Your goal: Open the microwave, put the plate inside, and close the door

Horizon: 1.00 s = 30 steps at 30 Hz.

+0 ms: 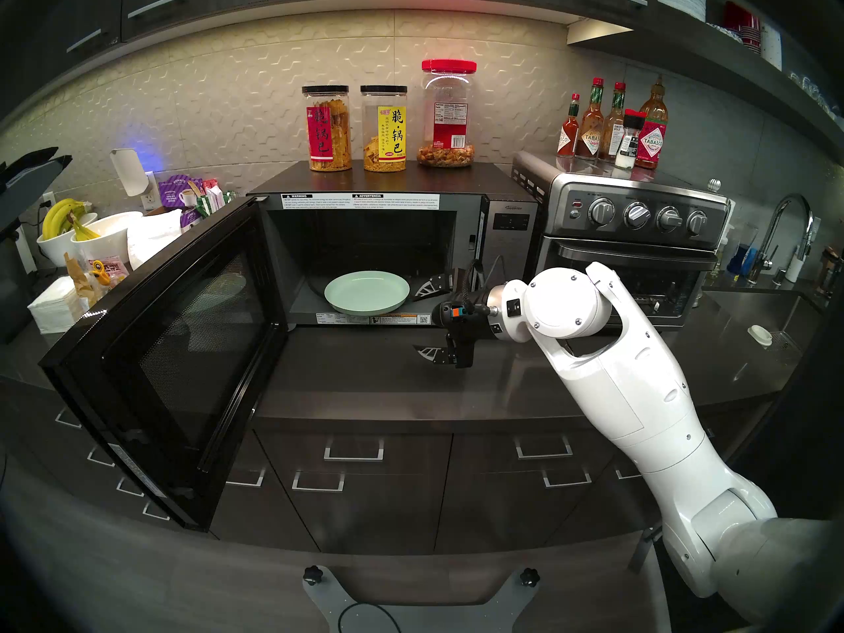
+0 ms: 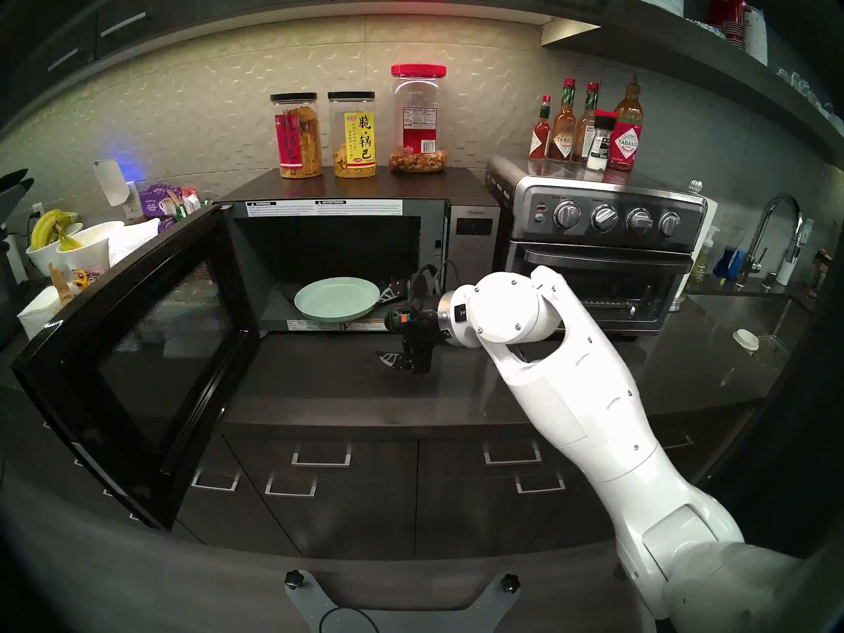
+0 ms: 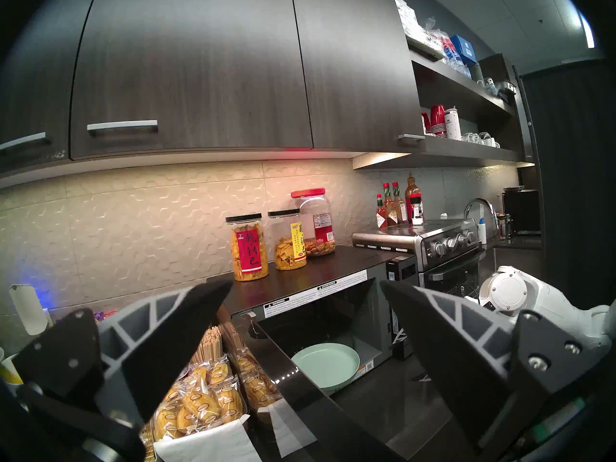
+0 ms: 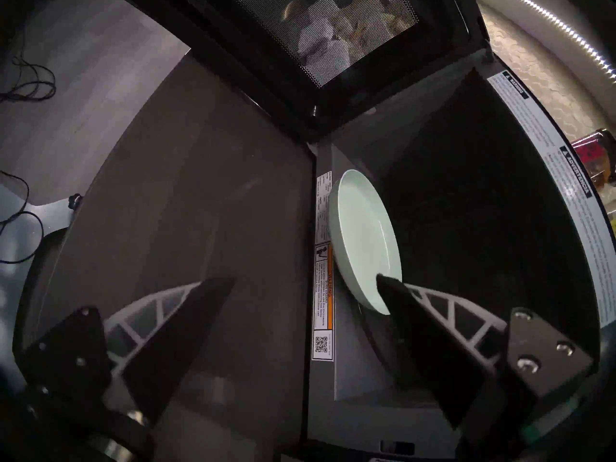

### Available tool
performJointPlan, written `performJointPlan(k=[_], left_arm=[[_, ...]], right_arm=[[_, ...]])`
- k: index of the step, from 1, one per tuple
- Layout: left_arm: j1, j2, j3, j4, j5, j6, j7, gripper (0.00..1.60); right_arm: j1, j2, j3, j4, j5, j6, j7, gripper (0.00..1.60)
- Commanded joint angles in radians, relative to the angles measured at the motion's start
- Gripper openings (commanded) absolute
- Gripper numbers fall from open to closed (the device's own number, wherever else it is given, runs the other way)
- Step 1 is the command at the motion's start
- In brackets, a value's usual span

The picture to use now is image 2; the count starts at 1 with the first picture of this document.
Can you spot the brown snack packet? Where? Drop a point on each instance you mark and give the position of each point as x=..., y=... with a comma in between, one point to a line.
x=62, y=289

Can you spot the dark wall shelf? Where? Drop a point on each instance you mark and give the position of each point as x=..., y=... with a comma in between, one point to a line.
x=686, y=57

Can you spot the green red tea packets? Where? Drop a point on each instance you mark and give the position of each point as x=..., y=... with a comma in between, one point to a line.
x=188, y=202

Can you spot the pink snack packet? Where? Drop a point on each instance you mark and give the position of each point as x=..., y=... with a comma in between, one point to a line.
x=89, y=277

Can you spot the white cup stack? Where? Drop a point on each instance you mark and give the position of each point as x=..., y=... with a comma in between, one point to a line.
x=756, y=37

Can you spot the white paper bag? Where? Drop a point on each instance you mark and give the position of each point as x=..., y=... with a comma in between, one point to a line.
x=135, y=239

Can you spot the purple snack bag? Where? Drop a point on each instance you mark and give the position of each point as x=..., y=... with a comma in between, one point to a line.
x=157, y=203

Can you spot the large orange Tabasco bottle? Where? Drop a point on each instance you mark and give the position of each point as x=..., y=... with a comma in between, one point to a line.
x=626, y=144

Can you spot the white plug-in wall device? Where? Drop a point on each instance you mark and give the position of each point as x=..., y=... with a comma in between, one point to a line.
x=112, y=183

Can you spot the small white sink cup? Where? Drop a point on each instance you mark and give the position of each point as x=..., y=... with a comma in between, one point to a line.
x=746, y=340

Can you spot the yellow banana bunch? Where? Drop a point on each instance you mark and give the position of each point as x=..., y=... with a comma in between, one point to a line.
x=46, y=224

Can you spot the white paper towel roll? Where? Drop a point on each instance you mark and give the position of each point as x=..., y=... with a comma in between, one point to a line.
x=711, y=215

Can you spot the chrome kitchen faucet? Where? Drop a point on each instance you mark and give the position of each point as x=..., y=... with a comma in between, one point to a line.
x=783, y=200

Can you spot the light green plate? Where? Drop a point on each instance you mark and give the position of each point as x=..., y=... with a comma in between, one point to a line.
x=336, y=299

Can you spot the brown sauce bottle Tabasco label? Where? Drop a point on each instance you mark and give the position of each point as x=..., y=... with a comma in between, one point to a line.
x=562, y=140

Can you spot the black base knob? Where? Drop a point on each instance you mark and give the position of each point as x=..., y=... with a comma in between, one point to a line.
x=294, y=579
x=510, y=583

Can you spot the white napkin stack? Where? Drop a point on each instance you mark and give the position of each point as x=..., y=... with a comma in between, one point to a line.
x=39, y=315

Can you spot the clear dish soap bottle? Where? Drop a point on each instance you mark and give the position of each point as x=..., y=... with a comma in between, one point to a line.
x=700, y=267

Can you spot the snack jar pink label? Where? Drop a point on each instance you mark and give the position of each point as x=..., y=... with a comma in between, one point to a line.
x=297, y=144

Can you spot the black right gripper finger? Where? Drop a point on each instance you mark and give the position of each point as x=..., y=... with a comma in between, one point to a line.
x=397, y=290
x=394, y=361

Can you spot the stainless steel sink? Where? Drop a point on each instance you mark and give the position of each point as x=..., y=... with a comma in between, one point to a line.
x=738, y=313

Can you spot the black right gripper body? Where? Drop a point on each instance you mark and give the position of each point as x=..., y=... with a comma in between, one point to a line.
x=422, y=348

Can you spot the black microwave oven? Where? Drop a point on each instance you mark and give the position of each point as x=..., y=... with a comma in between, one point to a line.
x=468, y=242

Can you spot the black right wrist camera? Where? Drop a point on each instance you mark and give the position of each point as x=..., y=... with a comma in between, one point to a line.
x=397, y=322

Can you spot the black countertop appliance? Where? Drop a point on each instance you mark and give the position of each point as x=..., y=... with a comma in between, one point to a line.
x=8, y=302

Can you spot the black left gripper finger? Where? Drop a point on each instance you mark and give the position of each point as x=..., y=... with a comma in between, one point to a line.
x=14, y=200
x=14, y=180

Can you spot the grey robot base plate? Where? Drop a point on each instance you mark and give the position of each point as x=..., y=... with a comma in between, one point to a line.
x=461, y=615

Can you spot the red cup stack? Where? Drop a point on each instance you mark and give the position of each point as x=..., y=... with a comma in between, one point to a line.
x=732, y=24

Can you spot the snack jar yellow label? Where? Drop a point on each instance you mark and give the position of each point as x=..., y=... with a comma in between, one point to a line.
x=353, y=144

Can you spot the small red hot sauce bottle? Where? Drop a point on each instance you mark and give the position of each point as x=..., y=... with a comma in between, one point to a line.
x=540, y=144

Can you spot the dark lower drawer cabinet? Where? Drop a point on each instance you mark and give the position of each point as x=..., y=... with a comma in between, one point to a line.
x=369, y=519

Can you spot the clear jar red lid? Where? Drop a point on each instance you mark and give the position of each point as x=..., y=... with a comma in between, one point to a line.
x=419, y=130

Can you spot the large white bowl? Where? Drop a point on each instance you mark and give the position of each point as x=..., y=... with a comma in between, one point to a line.
x=95, y=244

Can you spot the stainless steel toaster oven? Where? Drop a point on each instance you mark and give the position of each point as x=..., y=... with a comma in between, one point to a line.
x=587, y=242

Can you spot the brown bottle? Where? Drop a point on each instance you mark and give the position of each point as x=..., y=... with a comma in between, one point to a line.
x=819, y=273

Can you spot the bananas in white bowl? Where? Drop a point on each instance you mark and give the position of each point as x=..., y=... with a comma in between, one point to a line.
x=39, y=262

